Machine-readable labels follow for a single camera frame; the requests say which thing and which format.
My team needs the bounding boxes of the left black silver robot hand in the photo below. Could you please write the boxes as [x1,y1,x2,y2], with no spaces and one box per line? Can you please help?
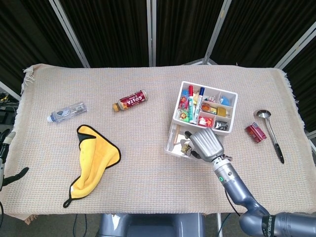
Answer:
[0,131,30,191]

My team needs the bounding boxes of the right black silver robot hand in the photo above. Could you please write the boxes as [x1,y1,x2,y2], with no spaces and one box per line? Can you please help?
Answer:
[184,127,225,163]

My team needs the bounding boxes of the clear plastic drawer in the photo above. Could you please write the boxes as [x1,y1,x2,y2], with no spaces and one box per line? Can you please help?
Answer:
[164,122,223,162]

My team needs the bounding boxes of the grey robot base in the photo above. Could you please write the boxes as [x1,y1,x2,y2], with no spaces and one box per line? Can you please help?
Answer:
[98,212,205,237]

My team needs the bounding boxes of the white drawer organizer box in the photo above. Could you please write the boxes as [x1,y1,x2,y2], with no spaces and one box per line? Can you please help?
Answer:
[169,80,239,135]

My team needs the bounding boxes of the black binder clip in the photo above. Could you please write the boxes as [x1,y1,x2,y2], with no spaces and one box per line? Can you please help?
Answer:
[214,120,229,131]

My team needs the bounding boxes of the blue cap white marker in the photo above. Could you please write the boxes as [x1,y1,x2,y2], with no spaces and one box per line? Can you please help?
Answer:
[193,87,206,125]

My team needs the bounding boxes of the red cap green marker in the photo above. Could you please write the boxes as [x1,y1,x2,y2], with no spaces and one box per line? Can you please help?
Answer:
[188,85,197,124]

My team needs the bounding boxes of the red soda can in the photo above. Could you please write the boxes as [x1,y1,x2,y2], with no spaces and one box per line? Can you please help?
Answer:
[244,122,268,143]

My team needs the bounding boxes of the black equipment rack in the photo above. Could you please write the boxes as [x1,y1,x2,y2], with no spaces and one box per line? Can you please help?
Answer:
[0,91,19,126]

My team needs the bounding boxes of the beige woven tablecloth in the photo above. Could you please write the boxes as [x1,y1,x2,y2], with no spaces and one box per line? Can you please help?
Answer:
[0,63,312,224]

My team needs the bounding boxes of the metal table leg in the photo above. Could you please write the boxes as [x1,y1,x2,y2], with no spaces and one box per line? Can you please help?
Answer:
[216,213,224,237]

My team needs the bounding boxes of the red Costa coffee bottle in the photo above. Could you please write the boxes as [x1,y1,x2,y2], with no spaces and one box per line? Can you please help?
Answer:
[113,89,149,112]

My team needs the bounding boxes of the clear plastic water bottle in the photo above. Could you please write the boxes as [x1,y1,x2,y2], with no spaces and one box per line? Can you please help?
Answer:
[46,101,88,123]

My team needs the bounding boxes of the yellow microfiber cloth black trim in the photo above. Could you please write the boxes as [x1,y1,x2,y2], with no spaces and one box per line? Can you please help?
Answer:
[63,124,122,208]

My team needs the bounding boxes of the orange keychain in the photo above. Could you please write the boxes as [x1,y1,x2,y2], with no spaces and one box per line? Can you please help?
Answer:
[200,103,218,113]

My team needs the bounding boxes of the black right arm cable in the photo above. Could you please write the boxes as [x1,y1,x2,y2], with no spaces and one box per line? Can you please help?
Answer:
[223,186,244,218]

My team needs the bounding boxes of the steel ladle black handle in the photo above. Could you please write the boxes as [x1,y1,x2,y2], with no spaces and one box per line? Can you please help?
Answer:
[253,109,285,164]

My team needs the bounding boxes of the black folding screen metal frame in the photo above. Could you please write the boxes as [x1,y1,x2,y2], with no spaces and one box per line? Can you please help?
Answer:
[0,0,316,104]

